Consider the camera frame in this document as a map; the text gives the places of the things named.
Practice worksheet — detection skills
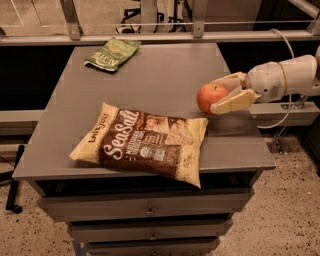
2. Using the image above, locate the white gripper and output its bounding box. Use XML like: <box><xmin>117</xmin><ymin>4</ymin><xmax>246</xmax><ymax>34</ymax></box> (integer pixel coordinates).
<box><xmin>209</xmin><ymin>62</ymin><xmax>286</xmax><ymax>115</ymax></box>

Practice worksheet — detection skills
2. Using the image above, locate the red apple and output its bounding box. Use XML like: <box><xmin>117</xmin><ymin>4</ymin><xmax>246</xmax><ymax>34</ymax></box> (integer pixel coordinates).
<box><xmin>197</xmin><ymin>83</ymin><xmax>229</xmax><ymax>114</ymax></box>

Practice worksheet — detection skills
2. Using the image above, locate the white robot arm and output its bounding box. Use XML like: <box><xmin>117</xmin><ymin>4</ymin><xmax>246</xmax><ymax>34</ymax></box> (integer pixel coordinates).
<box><xmin>209</xmin><ymin>55</ymin><xmax>320</xmax><ymax>114</ymax></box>

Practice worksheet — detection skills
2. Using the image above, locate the brown sea salt chip bag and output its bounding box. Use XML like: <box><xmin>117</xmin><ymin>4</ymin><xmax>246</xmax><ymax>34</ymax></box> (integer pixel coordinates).
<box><xmin>70</xmin><ymin>104</ymin><xmax>208</xmax><ymax>187</ymax></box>

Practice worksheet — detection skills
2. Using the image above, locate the green chip bag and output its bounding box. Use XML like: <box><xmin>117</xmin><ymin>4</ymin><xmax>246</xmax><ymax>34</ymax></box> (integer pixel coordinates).
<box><xmin>84</xmin><ymin>37</ymin><xmax>141</xmax><ymax>72</ymax></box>

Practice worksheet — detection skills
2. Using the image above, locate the top grey drawer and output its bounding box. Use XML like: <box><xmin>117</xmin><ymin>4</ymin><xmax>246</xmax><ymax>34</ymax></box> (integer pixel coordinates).
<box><xmin>38</xmin><ymin>188</ymin><xmax>254</xmax><ymax>222</ymax></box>

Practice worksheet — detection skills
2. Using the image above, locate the grey drawer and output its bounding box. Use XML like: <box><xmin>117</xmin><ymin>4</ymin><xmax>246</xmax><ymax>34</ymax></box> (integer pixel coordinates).
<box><xmin>86</xmin><ymin>238</ymin><xmax>219</xmax><ymax>256</ymax></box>
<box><xmin>38</xmin><ymin>188</ymin><xmax>254</xmax><ymax>222</ymax></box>
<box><xmin>68</xmin><ymin>219</ymin><xmax>233</xmax><ymax>242</ymax></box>

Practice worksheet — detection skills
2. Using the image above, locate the middle grey drawer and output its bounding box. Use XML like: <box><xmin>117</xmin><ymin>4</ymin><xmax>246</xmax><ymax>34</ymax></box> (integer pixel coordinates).
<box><xmin>68</xmin><ymin>219</ymin><xmax>233</xmax><ymax>242</ymax></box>

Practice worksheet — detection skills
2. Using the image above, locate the bottom grey drawer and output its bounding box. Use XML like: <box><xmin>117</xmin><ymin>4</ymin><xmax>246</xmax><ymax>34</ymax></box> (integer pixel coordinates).
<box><xmin>86</xmin><ymin>238</ymin><xmax>219</xmax><ymax>256</ymax></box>

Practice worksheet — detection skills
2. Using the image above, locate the metal window railing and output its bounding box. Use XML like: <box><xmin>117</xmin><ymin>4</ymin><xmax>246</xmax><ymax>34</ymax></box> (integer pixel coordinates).
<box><xmin>0</xmin><ymin>0</ymin><xmax>320</xmax><ymax>46</ymax></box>

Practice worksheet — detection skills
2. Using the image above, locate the grey drawer cabinet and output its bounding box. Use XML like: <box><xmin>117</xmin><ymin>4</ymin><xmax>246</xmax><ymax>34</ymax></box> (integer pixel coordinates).
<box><xmin>12</xmin><ymin>42</ymin><xmax>277</xmax><ymax>256</ymax></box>

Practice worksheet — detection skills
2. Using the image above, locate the black stand leg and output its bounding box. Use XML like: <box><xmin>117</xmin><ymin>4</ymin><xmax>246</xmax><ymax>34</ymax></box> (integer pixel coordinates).
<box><xmin>6</xmin><ymin>145</ymin><xmax>24</xmax><ymax>214</ymax></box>

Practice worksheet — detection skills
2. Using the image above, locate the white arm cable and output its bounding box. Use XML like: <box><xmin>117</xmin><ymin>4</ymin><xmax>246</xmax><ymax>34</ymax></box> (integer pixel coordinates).
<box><xmin>256</xmin><ymin>28</ymin><xmax>296</xmax><ymax>130</ymax></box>

